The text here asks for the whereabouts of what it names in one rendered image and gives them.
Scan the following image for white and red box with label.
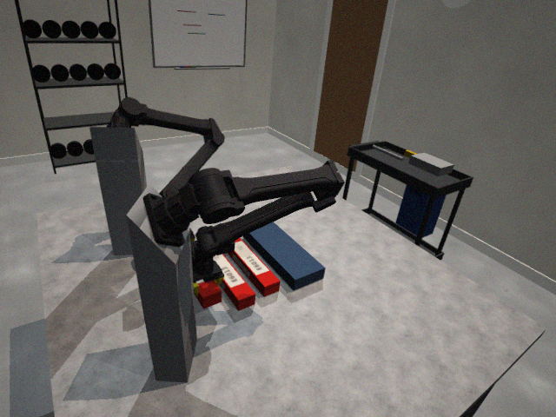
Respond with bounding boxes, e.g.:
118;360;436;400
194;279;222;309

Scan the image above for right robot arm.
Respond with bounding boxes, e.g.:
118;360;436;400
143;160;345;273

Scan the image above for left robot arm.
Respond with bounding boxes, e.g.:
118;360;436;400
107;97;225;198

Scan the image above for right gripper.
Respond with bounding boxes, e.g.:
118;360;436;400
193;258;224;296

